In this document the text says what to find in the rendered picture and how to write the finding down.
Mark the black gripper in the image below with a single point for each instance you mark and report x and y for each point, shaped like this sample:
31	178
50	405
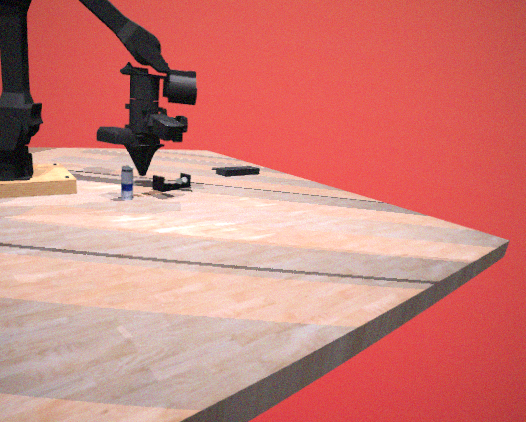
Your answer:
140	146

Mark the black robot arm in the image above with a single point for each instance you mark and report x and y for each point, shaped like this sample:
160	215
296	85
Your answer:
20	117

